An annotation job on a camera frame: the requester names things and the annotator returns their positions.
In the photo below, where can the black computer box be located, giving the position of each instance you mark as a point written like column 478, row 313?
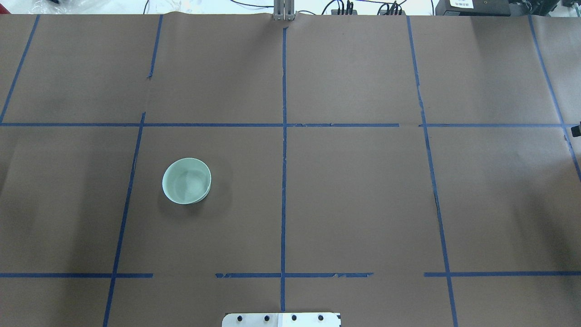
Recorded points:
column 473, row 8

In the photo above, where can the aluminium frame post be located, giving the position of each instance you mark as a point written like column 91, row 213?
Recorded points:
column 284, row 10

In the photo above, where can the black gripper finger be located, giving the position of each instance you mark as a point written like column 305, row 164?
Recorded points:
column 576, row 130

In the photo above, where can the mint green bowl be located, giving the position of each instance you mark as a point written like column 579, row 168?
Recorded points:
column 187, row 181

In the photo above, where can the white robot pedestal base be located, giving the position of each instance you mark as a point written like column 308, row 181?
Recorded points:
column 283, row 319

